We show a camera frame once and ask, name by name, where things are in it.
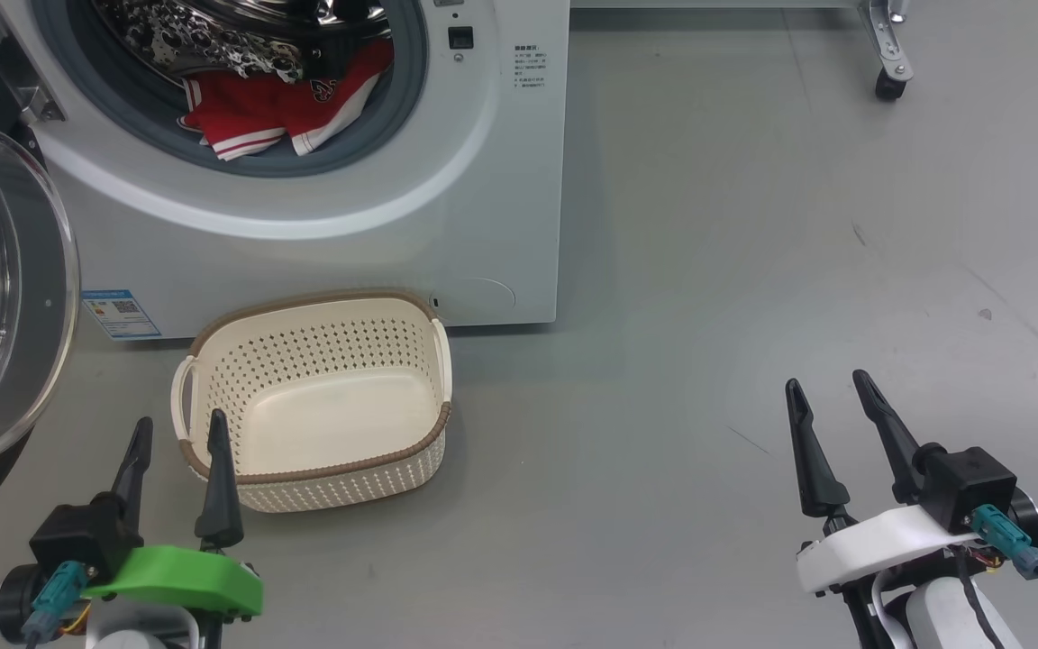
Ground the left cable with teal connector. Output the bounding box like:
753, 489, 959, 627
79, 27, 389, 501
22, 561, 92, 649

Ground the beige perforated laundry basket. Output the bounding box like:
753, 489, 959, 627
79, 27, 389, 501
170, 288, 454, 515

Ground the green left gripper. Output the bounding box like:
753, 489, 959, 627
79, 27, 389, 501
86, 408, 265, 623

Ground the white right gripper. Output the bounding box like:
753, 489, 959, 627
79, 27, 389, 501
785, 370, 981, 596

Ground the red jersey with white lettering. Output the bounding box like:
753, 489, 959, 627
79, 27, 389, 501
280, 38, 396, 157

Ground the blue energy label sticker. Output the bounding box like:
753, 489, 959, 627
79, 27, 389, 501
80, 288, 162, 341

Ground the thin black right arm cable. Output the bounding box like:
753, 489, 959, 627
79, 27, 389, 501
950, 545, 1011, 649

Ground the right cable with teal connector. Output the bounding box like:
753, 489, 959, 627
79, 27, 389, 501
970, 505, 1038, 618

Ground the white washing machine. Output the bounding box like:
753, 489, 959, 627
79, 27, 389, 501
0, 0, 571, 342

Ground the cable with teal connector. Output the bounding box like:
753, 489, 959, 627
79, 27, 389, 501
970, 505, 1038, 618
22, 561, 92, 649

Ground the metal stand leg with caster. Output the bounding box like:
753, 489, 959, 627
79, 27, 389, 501
857, 0, 916, 102

